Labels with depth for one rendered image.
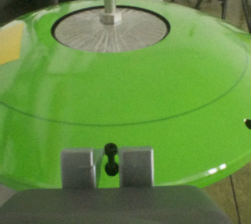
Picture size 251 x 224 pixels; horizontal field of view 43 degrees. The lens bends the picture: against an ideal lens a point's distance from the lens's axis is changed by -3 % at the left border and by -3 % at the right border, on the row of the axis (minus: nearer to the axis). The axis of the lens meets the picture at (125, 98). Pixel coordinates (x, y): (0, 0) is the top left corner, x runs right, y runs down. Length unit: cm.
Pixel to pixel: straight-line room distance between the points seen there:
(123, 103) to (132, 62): 4
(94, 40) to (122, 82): 6
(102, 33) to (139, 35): 3
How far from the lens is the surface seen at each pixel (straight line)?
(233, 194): 159
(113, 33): 27
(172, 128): 20
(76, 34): 28
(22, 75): 24
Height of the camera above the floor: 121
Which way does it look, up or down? 36 degrees down
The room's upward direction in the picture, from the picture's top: straight up
